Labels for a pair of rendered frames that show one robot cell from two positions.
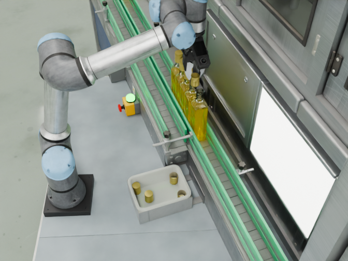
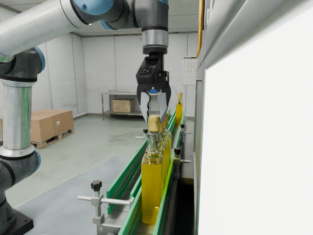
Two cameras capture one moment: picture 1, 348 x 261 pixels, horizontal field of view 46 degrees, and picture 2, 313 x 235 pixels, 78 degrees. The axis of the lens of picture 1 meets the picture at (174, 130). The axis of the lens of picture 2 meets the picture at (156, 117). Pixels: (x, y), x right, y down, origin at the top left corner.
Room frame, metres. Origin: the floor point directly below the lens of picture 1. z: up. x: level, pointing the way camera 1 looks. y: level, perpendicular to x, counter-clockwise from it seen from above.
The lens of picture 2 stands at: (0.76, -0.37, 1.29)
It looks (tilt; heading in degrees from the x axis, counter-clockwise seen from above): 11 degrees down; 30
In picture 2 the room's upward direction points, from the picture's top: straight up
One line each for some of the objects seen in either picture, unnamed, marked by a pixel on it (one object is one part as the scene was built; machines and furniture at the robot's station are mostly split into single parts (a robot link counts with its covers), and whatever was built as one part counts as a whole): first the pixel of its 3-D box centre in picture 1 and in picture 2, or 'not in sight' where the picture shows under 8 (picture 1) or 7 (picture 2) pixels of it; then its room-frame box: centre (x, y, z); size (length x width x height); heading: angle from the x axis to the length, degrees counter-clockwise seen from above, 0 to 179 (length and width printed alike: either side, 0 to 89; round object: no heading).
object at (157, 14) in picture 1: (168, 11); (118, 12); (1.21, 0.02, 1.47); 0.11 x 0.11 x 0.08; 18
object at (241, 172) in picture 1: (244, 173); not in sight; (0.96, -0.27, 0.94); 0.07 x 0.04 x 0.13; 110
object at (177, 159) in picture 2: not in sight; (181, 163); (1.47, -0.08, 0.94); 0.07 x 0.04 x 0.13; 110
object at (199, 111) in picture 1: (198, 119); (153, 185); (1.20, -0.10, 0.99); 0.06 x 0.06 x 0.21; 20
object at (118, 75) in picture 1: (116, 71); not in sight; (1.76, 0.31, 0.79); 0.08 x 0.08 x 0.08; 20
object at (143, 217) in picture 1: (165, 191); not in sight; (0.98, 0.03, 0.79); 0.27 x 0.17 x 0.08; 110
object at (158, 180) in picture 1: (159, 192); not in sight; (0.97, 0.06, 0.80); 0.22 x 0.17 x 0.09; 110
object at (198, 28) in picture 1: (194, 23); (153, 41); (1.26, -0.07, 1.40); 0.08 x 0.08 x 0.05
